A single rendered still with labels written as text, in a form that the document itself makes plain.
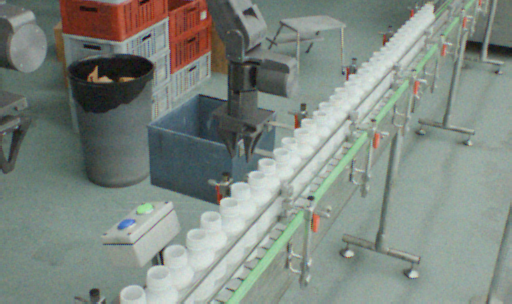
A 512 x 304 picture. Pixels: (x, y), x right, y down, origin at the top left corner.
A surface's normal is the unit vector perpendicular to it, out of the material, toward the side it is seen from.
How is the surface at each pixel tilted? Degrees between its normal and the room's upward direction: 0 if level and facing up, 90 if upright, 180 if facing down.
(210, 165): 90
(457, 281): 0
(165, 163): 90
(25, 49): 89
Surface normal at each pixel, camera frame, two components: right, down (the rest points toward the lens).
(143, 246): 0.85, -0.09
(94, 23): -0.33, 0.41
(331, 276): 0.04, -0.89
